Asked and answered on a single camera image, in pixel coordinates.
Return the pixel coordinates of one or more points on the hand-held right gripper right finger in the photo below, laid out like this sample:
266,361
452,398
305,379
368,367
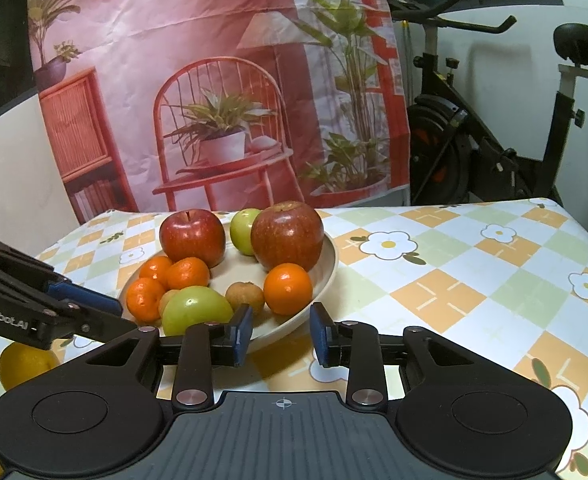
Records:
320,335

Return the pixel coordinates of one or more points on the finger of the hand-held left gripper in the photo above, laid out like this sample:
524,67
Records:
89,297
99,327

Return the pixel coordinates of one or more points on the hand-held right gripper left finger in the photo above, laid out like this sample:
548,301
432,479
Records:
243,335

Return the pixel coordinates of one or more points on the small brown fruit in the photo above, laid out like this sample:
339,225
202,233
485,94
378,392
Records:
166,302
244,296

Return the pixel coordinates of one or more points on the large green apple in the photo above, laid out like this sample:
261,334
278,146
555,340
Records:
196,310

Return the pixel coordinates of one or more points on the tangerine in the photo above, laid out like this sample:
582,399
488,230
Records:
288,288
187,272
145,300
154,268

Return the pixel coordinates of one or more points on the beige plate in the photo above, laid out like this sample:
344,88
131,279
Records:
326,265

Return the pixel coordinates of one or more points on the small green apple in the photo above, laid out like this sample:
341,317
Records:
243,230

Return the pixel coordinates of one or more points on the large red-brown apple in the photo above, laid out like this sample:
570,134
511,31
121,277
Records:
287,235

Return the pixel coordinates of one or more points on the red apple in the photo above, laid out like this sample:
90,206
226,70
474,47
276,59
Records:
192,237

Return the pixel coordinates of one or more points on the checked floral tablecloth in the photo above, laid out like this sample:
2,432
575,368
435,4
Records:
474,285

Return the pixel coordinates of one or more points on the black exercise bike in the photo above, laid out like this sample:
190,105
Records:
439,135

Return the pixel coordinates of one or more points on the pink printed backdrop cloth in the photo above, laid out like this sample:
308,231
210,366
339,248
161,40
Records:
174,35

